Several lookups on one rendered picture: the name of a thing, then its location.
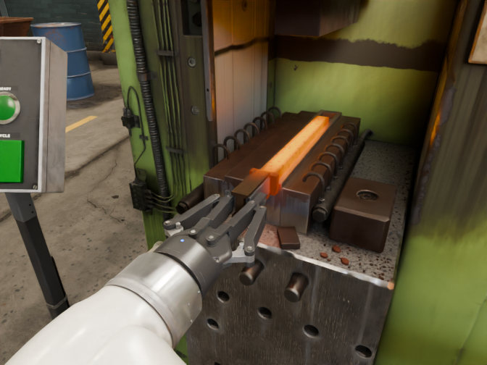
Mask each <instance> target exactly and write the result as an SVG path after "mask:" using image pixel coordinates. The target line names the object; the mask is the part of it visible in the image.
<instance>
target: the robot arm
mask: <svg viewBox="0 0 487 365"><path fill-rule="evenodd" d="M269 193H270V178H269V177H268V178H267V179H266V180H265V181H264V182H263V183H262V184H261V185H260V186H259V187H258V188H257V189H256V190H255V191H254V192H253V193H252V194H251V195H250V196H249V197H248V198H246V205H245V206H244V207H243V208H242V209H241V210H240V211H238V212H237V213H236V214H235V215H234V216H233V217H232V218H231V219H230V220H229V221H228V222H227V223H223V222H224V221H225V220H226V219H227V218H228V217H229V215H230V214H231V213H232V211H233V207H234V211H236V197H235V196H234V195H232V194H231V190H226V191H225V196H224V197H220V195H219V194H213V195H211V196H210V197H208V198H206V199H205V200H203V201H202V202H201V203H199V204H197V205H195V206H194V207H193V208H191V209H189V210H188V211H186V212H185V213H183V214H181V215H180V216H179V217H176V218H173V219H169V220H167V221H165V222H164V229H165V238H166V240H165V241H164V242H163V243H162V244H161V245H160V246H159V247H157V248H156V249H155V250H154V251H153V252H148V253H143V254H141V255H140V256H138V257H137V258H136V259H134V260H133V261H132V262H131V263H130V264H129V265H127V266H126V268H124V269H123V270H122V271H121V272H120V273H119V274H118V275H117V276H116V277H114V278H112V279H111V280H110V281H109V282H108V283H106V284H105V286H104V287H103V288H102V289H101V290H99V291H98V292H97V293H95V294H93V295H92V296H90V297H89V298H87V299H85V300H83V301H81V302H78V303H76V304H74V305H73V306H71V307H70V308H68V309H67V310H66V311H64V312H63V313H62V314H60V315H59V316H58V317H57V318H55V319H54V320H53V321H51V322H50V323H49V324H48V325H46V326H45V327H44V328H43V329H42V330H41V331H40V332H38V333H37V334H36V335H35V336H34V337H32V338H31V339H30V340H29V341H28V342H27V343H26V344H25V345H24V346H23V347H22V348H21V349H19V350H18V352H16V354H14V355H13V357H11V358H10V360H8V362H6V363H5V365H187V364H186V363H184V362H183V361H182V360H181V358H180V357H179V356H178V355H177V354H176V353H175V351H174V349H175V348H176V346H177V345H178V343H179V342H180V339H181V338H182V336H184V334H185V333H186V331H187V330H188V328H189V327H190V326H191V325H192V323H193V322H194V320H195V319H196V318H197V316H198V315H199V314H200V312H201V308H202V299H203V297H204V296H205V295H206V294H207V292H208V291H209V290H210V288H211V287H212V286H213V285H214V283H215V282H216V280H217V278H218V277H219V275H220V273H221V272H222V271H223V270H225V269H228V268H229V267H230V266H231V265H232V263H238V262H244V265H245V266H246V267H248V268H251V267H253V266H254V252H255V249H256V247H257V244H258V242H259V239H260V237H261V235H262V232H263V229H264V228H265V225H266V222H267V207H266V206H264V205H265V204H266V197H267V196H268V194H269ZM211 205H212V207H211ZM248 226H249V228H248V230H247V232H246V234H245V236H244V239H243V242H240V246H239V247H237V249H236V251H232V249H231V247H232V245H233V242H234V240H235V239H236V238H237V237H238V236H239V235H240V234H241V233H242V232H243V231H244V230H245V229H246V228H247V227H248Z"/></svg>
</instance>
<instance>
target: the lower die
mask: <svg viewBox="0 0 487 365"><path fill-rule="evenodd" d="M323 112H327V113H332V114H336V115H335V116H334V117H333V118H332V120H331V121H329V123H328V124H327V125H326V126H325V127H324V128H323V129H322V131H321V132H320V133H319V134H318V135H317V137H316V138H315V139H314V140H313V141H312V142H311V143H310V144H309V145H308V146H307V148H306V149H305V150H304V151H303V152H302V154H301V155H300V156H299V157H298V158H297V160H296V161H295V162H294V163H293V164H292V165H291V166H290V167H289V168H288V169H287V171H286V172H285V173H284V174H283V175H282V177H281V178H280V179H279V183H278V193H277V194H276V195H275V196H273V195H270V194H269V195H270V197H269V198H268V199H267V200H266V204H265V205H264V206H266V207H267V222H266V223H269V224H272V225H276V226H279V227H295V228H296V231H297V232H302V233H305V234H307V232H308V231H309V229H310V227H311V226H312V223H313V222H314V220H313V216H312V210H313V208H314V207H315V204H316V203H317V200H318V198H319V197H320V189H321V181H320V179H319V178H318V177H315V176H309V177H308V178H307V179H306V182H303V181H302V178H303V176H304V175H305V174H306V173H308V172H317V173H319V174H320V175H322V176H323V178H324V180H325V186H326V185H327V182H328V169H327V167H325V166H323V165H317V166H316V167H315V168H314V171H312V170H310V168H311V166H312V164H313V163H315V162H316V161H319V160H317V159H318V156H319V155H320V154H321V153H322V152H324V150H325V147H326V146H327V145H328V144H329V143H330V141H331V139H332V138H333V137H334V136H336V133H337V131H338V130H340V129H341V126H342V124H344V123H345V122H353V123H354V124H355V125H356V126H357V127H358V134H359V126H360V121H361V118H358V117H348V116H343V115H342V112H334V111H328V110H322V109H321V110H320V111H319V112H318V113H316V112H306V111H300V112H299V113H298V114H296V113H290V112H285V113H283V114H282V117H281V118H279V117H278V118H277V119H275V123H272V122H271V123H270V124H269V125H268V126H267V130H265V129H263V130H261V131H260V132H259V135H257V134H256V135H255V136H254V137H252V138H251V142H250V143H247V142H245V144H243V145H242V146H241V149H240V150H238V149H236V150H235V151H234V152H233V153H231V154H230V158H229V159H227V157H226V158H225V159H223V160H222V161H221V162H220V163H218V164H217V165H216V166H214V167H213V168H211V170H209V171H208V172H207V173H205V174H204V175H203V181H204V200H205V199H206V198H208V197H210V196H211V195H213V194H219V195H220V197H224V196H225V191H226V190H233V189H234V188H236V187H237V186H238V185H239V184H240V183H241V182H242V181H243V180H245V179H246V178H247V177H248V176H249V171H250V170H251V169H252V168H255V169H261V168H263V166H264V165H266V163H268V162H269V160H271V159H272V158H273V157H274V156H275V155H276V154H277V153H278V152H279V151H280V150H281V149H282V148H283V147H284V146H286V145H287V144H288V143H289V142H290V141H291V140H292V139H293V138H294V137H295V136H296V135H297V134H298V133H299V132H301V131H302V130H303V129H304V128H305V127H306V126H307V125H308V124H309V123H310V122H311V121H312V120H313V119H314V118H315V117H316V116H320V115H321V114H322V113H323ZM341 115H342V116H341ZM358 134H357V138H358ZM334 143H337V144H339V145H341V146H342V147H343V149H344V155H345V150H346V142H345V141H344V140H343V139H340V138H337V139H335V140H334ZM328 151H329V152H332V153H334V154H335V155H336V156H337V157H338V164H339V162H340V157H341V151H340V149H339V148H338V147H335V146H331V147H330V148H329V149H328ZM321 161H324V162H326V163H328V164H329V165H330V166H331V168H332V171H333V172H334V166H335V159H334V158H333V157H332V156H329V155H324V156H323V157H322V158H321ZM333 172H332V175H333Z"/></svg>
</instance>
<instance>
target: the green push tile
mask: <svg viewBox="0 0 487 365"><path fill-rule="evenodd" d="M24 149H25V142H24V141H23V140H0V183H23V175H24Z"/></svg>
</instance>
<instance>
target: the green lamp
mask: <svg viewBox="0 0 487 365"><path fill-rule="evenodd" d="M15 109H16V106H15V102H14V100H13V99H12V98H10V97H9V96H0V120H7V119H9V118H11V117H12V116H13V115H14V113H15Z"/></svg>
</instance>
